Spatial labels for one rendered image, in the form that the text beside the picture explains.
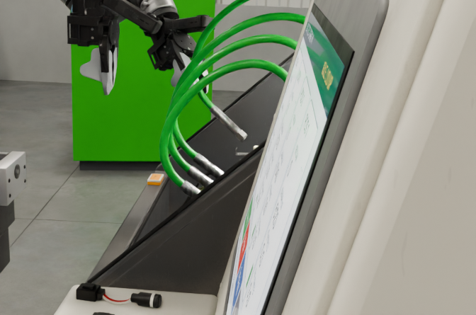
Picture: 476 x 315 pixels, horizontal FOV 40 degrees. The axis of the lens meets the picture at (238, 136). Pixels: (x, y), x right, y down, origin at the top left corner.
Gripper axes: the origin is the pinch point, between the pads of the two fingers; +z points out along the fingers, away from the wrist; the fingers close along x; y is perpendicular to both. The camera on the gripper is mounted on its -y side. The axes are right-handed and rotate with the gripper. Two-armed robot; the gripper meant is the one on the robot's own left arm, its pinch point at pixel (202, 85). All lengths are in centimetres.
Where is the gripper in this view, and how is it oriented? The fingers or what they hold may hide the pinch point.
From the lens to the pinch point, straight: 139.7
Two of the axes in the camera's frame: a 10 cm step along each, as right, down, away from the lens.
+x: -6.1, -0.5, -7.9
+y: -6.9, 5.3, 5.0
